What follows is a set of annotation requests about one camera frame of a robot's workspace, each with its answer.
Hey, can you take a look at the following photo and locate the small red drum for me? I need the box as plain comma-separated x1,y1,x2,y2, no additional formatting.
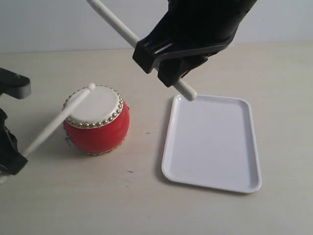
63,85,130,155

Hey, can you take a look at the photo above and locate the wooden drumstick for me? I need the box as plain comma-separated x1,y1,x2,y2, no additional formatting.
22,83,96,157
87,0,198,101

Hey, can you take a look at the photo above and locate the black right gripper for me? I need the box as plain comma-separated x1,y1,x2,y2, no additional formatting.
133,0,256,87

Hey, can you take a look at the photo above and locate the white rectangular plastic tray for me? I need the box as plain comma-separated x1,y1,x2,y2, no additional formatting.
161,95,262,194

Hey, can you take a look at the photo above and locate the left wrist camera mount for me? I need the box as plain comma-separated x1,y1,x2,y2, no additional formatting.
0,68,32,99

